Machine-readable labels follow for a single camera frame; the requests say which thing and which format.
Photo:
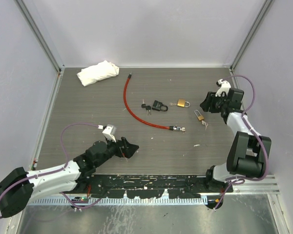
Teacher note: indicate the blue slotted cable duct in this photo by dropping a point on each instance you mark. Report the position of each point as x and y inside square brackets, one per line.
[165, 200]

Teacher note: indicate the aluminium frame rail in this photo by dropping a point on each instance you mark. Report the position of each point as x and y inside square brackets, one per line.
[266, 186]

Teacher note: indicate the black padlock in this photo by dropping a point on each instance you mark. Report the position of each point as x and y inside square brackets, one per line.
[159, 106]

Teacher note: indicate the black-headed key bunch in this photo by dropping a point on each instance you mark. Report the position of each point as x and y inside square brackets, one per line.
[146, 107]

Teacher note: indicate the small silver keys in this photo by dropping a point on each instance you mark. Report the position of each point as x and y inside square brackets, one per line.
[205, 124]

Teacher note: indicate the large brass padlock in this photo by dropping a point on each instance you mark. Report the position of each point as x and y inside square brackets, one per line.
[183, 103]

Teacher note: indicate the red cable lock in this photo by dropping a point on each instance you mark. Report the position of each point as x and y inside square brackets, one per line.
[138, 118]

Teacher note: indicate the white cloth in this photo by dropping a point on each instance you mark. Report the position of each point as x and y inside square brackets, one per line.
[98, 72]

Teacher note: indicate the small brass padlock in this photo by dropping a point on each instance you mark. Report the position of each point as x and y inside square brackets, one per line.
[199, 115]

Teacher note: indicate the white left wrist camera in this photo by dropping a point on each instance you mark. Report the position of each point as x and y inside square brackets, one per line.
[109, 132]

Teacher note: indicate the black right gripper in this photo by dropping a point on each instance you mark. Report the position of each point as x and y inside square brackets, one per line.
[209, 101]

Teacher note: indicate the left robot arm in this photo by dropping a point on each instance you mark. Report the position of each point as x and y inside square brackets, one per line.
[21, 187]

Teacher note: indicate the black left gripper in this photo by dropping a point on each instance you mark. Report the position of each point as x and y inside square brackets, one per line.
[127, 149]

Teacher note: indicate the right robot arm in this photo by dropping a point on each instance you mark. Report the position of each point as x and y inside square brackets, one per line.
[249, 153]

